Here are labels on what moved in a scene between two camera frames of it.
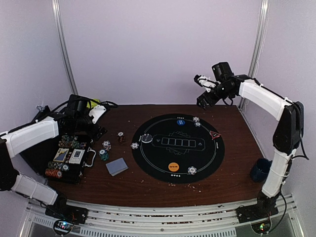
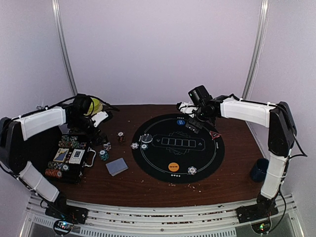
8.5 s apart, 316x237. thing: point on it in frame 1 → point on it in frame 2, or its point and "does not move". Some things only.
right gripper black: x=203 y=104 → x=199 y=124
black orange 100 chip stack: x=120 y=136 does not move
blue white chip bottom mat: x=192 y=170 does not move
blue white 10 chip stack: x=106 y=144 does not move
